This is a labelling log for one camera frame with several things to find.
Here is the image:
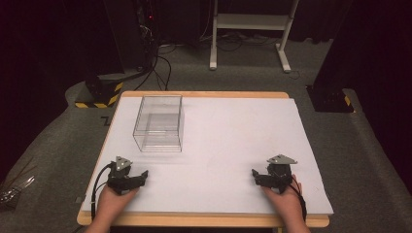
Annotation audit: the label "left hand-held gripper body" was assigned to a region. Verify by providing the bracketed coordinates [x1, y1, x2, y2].
[106, 155, 138, 196]

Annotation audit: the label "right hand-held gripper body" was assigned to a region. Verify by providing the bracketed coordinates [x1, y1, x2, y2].
[262, 153, 298, 195]

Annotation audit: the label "person's left hand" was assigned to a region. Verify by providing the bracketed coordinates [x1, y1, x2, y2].
[95, 184, 141, 226]

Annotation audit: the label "person's right hand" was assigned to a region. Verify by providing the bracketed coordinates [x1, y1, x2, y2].
[261, 174, 307, 226]

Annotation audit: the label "white board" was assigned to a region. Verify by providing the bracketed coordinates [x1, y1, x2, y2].
[80, 95, 335, 216]

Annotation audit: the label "clear plastic box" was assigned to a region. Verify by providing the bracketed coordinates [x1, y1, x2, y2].
[132, 94, 186, 153]

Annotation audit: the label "wooden table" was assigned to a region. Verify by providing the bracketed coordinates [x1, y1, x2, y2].
[76, 90, 331, 229]

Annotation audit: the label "black yellow striped stand base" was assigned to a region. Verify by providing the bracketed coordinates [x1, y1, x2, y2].
[74, 73, 125, 110]

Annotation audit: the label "clear plastic wrap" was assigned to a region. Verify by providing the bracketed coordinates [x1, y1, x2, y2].
[0, 156, 37, 206]

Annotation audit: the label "white metal stand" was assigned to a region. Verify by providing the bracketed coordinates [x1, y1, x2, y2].
[209, 0, 300, 74]

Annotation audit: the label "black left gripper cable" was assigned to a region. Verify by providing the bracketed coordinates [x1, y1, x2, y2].
[90, 162, 114, 222]

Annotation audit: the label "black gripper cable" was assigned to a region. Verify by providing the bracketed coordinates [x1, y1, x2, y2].
[90, 162, 114, 222]
[289, 182, 308, 223]

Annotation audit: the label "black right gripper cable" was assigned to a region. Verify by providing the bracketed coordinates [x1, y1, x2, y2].
[289, 182, 308, 223]

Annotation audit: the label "black floor cables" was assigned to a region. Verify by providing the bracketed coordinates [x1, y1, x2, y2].
[133, 24, 173, 92]

